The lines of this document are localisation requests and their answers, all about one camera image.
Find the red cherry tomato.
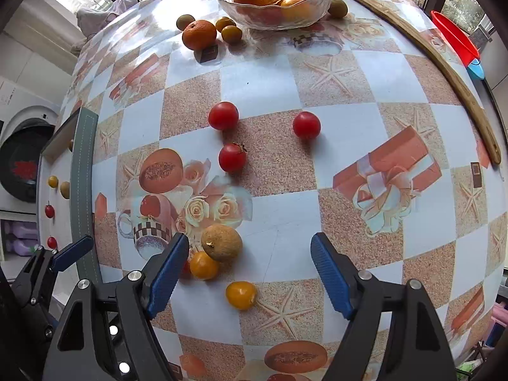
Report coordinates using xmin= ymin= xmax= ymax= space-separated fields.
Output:
xmin=208 ymin=102 xmax=239 ymax=131

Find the small orange kumquat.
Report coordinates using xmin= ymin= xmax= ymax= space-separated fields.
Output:
xmin=215 ymin=17 xmax=236 ymax=33
xmin=220 ymin=25 xmax=243 ymax=45

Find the patterned tablecloth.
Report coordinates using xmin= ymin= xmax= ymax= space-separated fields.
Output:
xmin=62 ymin=0 xmax=507 ymax=380

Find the large orange on table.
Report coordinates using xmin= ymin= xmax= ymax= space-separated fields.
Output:
xmin=182 ymin=20 xmax=217 ymax=51

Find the white washing machine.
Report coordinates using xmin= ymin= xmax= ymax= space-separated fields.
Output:
xmin=0 ymin=78 xmax=60 ymax=263

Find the yellow cherry tomato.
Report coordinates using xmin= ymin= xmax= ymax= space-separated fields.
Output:
xmin=47 ymin=176 xmax=58 ymax=188
xmin=190 ymin=251 xmax=220 ymax=280
xmin=226 ymin=281 xmax=257 ymax=311

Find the cloth bag on table edge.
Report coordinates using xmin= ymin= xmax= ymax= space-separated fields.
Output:
xmin=70 ymin=0 xmax=139 ymax=56

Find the brown longan fruit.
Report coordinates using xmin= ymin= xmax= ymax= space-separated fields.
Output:
xmin=59 ymin=182 xmax=70 ymax=200

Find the green-brown round fruit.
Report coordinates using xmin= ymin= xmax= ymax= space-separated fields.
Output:
xmin=176 ymin=14 xmax=196 ymax=31

